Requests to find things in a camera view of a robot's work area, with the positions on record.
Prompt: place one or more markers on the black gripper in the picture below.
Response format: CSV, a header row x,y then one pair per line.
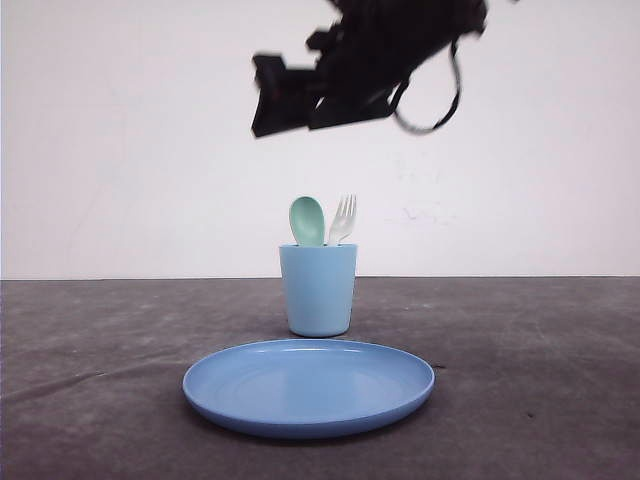
x,y
364,66

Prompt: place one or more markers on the white plastic fork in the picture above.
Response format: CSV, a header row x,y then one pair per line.
x,y
344,220

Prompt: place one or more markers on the mint green plastic spoon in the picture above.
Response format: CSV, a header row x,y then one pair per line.
x,y
307,223

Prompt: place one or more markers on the light blue plastic cup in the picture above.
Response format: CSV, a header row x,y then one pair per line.
x,y
318,283

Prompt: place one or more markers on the blue plastic plate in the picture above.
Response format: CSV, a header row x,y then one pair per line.
x,y
307,388

